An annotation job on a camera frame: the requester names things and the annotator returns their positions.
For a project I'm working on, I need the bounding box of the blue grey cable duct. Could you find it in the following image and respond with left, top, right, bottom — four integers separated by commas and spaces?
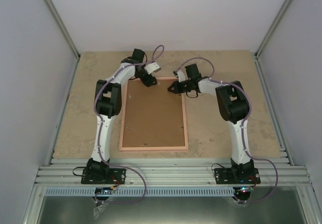
44, 186, 234, 197

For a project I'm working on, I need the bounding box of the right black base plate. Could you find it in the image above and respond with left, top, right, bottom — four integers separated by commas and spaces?
212, 168, 261, 185

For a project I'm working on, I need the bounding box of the brown backing board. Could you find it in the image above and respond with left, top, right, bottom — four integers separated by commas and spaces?
122, 80, 186, 148

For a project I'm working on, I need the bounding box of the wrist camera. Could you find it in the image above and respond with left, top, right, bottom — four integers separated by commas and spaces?
144, 61, 161, 74
173, 70, 186, 82

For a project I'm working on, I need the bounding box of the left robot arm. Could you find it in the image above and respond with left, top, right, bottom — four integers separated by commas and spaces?
81, 49, 160, 186

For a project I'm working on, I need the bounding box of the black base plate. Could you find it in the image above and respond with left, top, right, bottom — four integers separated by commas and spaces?
80, 168, 126, 185
212, 168, 261, 185

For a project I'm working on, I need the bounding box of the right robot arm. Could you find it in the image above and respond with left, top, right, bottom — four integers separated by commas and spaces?
168, 64, 257, 185

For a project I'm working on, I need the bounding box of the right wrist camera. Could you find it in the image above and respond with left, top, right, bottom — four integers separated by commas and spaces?
173, 70, 186, 82

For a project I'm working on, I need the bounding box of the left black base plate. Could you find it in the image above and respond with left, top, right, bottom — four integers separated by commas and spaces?
80, 168, 126, 185

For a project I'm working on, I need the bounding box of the aluminium rail base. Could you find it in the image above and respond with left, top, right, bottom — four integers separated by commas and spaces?
23, 151, 321, 223

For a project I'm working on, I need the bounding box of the pink picture frame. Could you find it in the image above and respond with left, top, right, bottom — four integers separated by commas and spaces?
118, 76, 189, 152

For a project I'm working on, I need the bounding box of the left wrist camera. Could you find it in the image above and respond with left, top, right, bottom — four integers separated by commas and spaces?
144, 61, 161, 74

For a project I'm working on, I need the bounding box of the right corner aluminium post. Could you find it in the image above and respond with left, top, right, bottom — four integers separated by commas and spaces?
254, 0, 294, 59

